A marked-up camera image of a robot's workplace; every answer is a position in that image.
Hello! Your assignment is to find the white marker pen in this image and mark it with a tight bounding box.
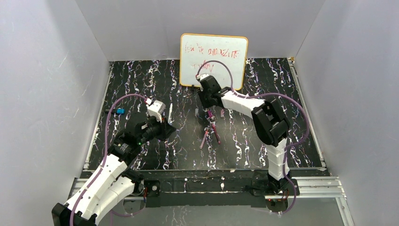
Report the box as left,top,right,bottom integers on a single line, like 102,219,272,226
168,103,173,124

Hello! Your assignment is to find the magenta pen cap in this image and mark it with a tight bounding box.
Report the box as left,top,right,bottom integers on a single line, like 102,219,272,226
207,110,213,119

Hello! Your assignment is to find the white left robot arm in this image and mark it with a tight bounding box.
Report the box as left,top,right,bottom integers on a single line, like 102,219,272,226
51,116,176,226

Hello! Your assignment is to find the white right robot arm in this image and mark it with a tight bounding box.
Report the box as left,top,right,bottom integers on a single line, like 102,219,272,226
196,73,290,191

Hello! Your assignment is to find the dark pink pen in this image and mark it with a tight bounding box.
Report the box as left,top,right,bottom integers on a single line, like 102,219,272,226
211,123,221,145

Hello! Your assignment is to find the blue capped black marker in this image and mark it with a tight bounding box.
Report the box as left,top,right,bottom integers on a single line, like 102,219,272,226
104,108,125,114

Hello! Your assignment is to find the yellow framed whiteboard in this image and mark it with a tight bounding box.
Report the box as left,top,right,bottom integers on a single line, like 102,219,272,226
179,33,248,90

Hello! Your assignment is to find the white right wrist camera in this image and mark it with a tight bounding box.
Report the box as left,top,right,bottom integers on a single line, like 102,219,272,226
195,73,210,82

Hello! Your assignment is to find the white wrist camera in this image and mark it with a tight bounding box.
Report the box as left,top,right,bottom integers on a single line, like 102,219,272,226
146,100,166,122
195,73,210,82

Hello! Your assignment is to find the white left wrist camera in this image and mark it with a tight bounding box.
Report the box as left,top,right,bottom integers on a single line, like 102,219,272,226
146,100,166,122

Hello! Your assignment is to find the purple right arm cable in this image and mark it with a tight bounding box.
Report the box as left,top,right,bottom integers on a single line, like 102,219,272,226
195,60,311,216

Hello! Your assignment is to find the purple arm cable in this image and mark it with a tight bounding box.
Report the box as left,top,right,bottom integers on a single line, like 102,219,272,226
68,93,153,226
195,60,311,216

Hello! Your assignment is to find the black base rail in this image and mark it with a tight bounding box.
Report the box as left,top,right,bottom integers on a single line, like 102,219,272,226
123,169,300,209

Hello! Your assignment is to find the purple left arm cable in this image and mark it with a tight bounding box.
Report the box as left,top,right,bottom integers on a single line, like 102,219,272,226
68,93,153,226

